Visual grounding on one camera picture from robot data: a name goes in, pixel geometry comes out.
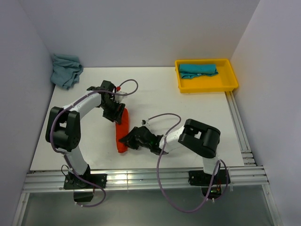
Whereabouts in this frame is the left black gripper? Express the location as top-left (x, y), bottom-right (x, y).
top-left (100, 99), bottom-right (125, 125)

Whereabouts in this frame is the orange t shirt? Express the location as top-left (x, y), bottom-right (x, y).
top-left (115, 108), bottom-right (129, 153)

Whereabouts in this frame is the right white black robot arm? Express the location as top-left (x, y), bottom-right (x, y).
top-left (119, 119), bottom-right (221, 184)

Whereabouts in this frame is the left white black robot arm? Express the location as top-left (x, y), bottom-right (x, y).
top-left (46, 81), bottom-right (127, 188)

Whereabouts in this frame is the grey-blue crumpled t shirt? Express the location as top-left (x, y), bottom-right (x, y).
top-left (50, 54), bottom-right (83, 90)

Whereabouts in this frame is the teal rolled t shirt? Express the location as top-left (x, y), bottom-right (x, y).
top-left (178, 64), bottom-right (219, 79)

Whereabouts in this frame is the yellow plastic tray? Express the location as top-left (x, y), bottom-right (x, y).
top-left (175, 59), bottom-right (239, 93)

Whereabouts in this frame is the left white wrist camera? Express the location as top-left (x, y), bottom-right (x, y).
top-left (114, 91), bottom-right (128, 103)

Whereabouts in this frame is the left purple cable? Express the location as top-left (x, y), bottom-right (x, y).
top-left (50, 79), bottom-right (139, 208)

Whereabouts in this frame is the purple cable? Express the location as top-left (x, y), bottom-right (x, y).
top-left (50, 79), bottom-right (139, 208)
top-left (141, 113), bottom-right (229, 213)

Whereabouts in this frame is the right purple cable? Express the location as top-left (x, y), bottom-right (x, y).
top-left (141, 113), bottom-right (229, 213)

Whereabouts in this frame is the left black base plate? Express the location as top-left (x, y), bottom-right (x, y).
top-left (63, 174), bottom-right (107, 190)

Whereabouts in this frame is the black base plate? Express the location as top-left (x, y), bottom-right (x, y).
top-left (63, 174), bottom-right (107, 190)
top-left (188, 169), bottom-right (231, 186)

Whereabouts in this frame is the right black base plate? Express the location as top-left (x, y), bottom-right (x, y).
top-left (188, 169), bottom-right (231, 186)

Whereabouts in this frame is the aluminium front rail frame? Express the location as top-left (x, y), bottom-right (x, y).
top-left (12, 165), bottom-right (283, 226)

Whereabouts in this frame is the aluminium right side rail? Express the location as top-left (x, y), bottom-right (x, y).
top-left (225, 92), bottom-right (257, 167)

